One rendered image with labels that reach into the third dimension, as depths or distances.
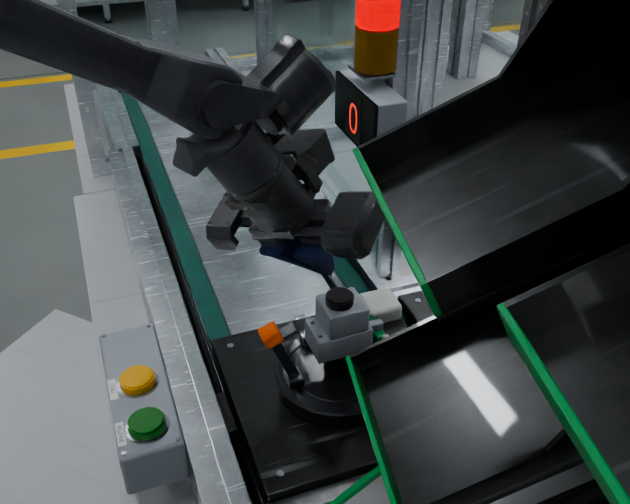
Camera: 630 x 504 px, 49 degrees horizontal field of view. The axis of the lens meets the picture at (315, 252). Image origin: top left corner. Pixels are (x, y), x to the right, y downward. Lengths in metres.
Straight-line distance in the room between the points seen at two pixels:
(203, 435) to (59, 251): 2.17
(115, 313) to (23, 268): 1.76
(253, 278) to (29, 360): 0.34
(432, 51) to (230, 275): 0.75
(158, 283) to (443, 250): 0.71
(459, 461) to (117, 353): 0.55
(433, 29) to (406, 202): 1.21
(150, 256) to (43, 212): 2.15
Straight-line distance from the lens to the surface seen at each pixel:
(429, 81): 1.61
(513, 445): 0.43
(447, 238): 0.34
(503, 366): 0.47
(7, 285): 2.78
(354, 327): 0.73
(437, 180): 0.38
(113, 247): 1.27
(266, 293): 1.02
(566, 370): 0.29
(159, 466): 0.79
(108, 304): 1.14
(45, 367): 1.05
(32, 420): 0.99
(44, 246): 2.96
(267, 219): 0.62
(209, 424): 0.79
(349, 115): 0.86
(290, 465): 0.73
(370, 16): 0.80
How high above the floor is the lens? 1.54
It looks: 35 degrees down
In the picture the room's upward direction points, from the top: straight up
